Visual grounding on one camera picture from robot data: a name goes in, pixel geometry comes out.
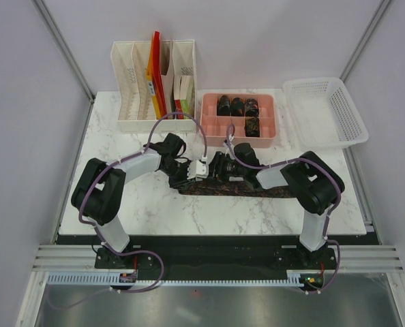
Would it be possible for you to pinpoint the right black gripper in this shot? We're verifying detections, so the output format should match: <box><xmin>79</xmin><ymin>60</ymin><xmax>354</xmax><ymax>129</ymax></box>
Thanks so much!
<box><xmin>205</xmin><ymin>151</ymin><xmax>247</xmax><ymax>184</ymax></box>

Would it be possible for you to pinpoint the dark paisley necktie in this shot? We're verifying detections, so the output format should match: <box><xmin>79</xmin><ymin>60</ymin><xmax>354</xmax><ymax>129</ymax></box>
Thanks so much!
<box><xmin>179</xmin><ymin>181</ymin><xmax>295</xmax><ymax>198</ymax></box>

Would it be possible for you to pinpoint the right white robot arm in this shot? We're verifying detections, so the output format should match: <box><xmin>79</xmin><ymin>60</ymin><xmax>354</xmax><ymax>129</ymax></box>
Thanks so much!
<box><xmin>208</xmin><ymin>143</ymin><xmax>345</xmax><ymax>268</ymax></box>

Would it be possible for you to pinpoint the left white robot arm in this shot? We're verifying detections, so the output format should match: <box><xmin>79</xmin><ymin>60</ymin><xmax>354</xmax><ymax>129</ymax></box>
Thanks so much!
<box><xmin>71</xmin><ymin>133</ymin><xmax>189</xmax><ymax>268</ymax></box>

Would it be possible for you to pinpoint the rolled tie front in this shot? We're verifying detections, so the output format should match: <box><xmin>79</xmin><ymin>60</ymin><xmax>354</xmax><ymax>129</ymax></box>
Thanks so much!
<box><xmin>244</xmin><ymin>116</ymin><xmax>260</xmax><ymax>138</ymax></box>

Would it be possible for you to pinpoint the rolled tie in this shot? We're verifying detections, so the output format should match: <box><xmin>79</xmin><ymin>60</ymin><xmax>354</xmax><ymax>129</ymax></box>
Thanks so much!
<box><xmin>230</xmin><ymin>97</ymin><xmax>245</xmax><ymax>116</ymax></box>
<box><xmin>217</xmin><ymin>95</ymin><xmax>231</xmax><ymax>116</ymax></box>
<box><xmin>244</xmin><ymin>116</ymin><xmax>260</xmax><ymax>138</ymax></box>
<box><xmin>244</xmin><ymin>98</ymin><xmax>259</xmax><ymax>117</ymax></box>

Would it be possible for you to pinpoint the pink divided storage box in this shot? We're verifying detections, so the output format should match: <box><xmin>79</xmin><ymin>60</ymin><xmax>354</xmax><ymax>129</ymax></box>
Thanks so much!
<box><xmin>200</xmin><ymin>93</ymin><xmax>279</xmax><ymax>149</ymax></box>

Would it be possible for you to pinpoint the white file organizer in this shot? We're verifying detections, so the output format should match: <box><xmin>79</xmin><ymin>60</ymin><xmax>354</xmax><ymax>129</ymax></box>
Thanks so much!
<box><xmin>110</xmin><ymin>40</ymin><xmax>197</xmax><ymax>134</ymax></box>

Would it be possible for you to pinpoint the beige paper folder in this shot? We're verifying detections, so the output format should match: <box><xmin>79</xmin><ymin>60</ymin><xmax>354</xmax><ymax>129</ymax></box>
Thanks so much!
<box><xmin>160</xmin><ymin>40</ymin><xmax>175</xmax><ymax>113</ymax></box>

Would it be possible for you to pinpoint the orange red folder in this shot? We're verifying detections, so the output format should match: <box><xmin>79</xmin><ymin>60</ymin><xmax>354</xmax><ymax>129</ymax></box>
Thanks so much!
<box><xmin>146</xmin><ymin>31</ymin><xmax>167</xmax><ymax>119</ymax></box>

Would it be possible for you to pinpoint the white perforated plastic basket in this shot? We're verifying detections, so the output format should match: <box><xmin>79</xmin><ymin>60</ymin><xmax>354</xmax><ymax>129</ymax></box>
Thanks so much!
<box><xmin>282</xmin><ymin>77</ymin><xmax>369</xmax><ymax>150</ymax></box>

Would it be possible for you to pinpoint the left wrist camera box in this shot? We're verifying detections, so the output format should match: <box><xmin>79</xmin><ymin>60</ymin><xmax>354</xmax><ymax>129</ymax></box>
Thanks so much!
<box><xmin>187</xmin><ymin>160</ymin><xmax>209</xmax><ymax>180</ymax></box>

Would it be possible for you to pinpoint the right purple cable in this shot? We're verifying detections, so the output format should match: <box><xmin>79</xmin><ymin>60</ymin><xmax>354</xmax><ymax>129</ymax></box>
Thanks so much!
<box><xmin>224</xmin><ymin>124</ymin><xmax>343</xmax><ymax>294</ymax></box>

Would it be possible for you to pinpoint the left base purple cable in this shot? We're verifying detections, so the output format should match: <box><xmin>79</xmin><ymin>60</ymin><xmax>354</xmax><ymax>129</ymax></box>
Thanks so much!
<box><xmin>108</xmin><ymin>251</ymin><xmax>166</xmax><ymax>294</ymax></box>

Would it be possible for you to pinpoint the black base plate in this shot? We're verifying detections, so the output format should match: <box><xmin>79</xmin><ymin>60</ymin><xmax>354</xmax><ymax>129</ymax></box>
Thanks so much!
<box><xmin>95</xmin><ymin>236</ymin><xmax>336</xmax><ymax>279</ymax></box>

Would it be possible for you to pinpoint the white slotted cable duct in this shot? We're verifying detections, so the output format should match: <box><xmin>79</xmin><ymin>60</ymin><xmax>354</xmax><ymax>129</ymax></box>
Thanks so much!
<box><xmin>47</xmin><ymin>268</ymin><xmax>326</xmax><ymax>286</ymax></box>

